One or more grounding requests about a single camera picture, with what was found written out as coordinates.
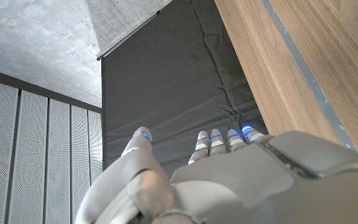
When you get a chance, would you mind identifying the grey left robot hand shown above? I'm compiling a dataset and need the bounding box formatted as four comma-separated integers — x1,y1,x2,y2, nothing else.
75,125,358,224

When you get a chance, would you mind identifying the black curtain backdrop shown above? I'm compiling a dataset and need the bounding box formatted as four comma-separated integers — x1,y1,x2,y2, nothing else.
100,0,270,175

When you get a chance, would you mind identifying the grey curtain rod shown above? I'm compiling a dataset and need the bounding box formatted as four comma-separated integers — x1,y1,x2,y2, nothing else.
96,10,162,62

